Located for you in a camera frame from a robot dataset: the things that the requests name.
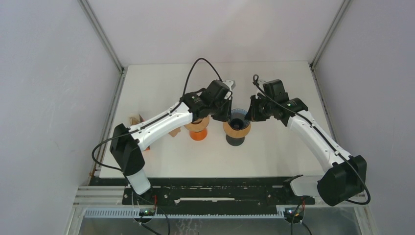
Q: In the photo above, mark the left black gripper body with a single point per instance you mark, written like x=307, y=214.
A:
x=220, y=111

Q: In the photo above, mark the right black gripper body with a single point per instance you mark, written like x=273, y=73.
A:
x=261, y=110

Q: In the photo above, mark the blue glass dripper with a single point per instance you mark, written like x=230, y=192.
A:
x=238, y=119

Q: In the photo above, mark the wooden dripper ring holder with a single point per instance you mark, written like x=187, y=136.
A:
x=198, y=125

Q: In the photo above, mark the orange glass carafe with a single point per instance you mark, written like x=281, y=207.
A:
x=198, y=136

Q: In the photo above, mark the red black carafe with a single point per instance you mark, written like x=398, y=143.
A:
x=234, y=141

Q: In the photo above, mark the brown paper coffee filter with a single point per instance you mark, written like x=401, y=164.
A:
x=175, y=132

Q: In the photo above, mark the orange coffee filter box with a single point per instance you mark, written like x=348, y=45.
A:
x=134, y=120

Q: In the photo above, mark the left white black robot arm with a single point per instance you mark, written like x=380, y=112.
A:
x=128, y=143

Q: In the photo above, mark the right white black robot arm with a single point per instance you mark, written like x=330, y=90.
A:
x=344, y=175

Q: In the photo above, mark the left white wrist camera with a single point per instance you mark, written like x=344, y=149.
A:
x=230, y=83

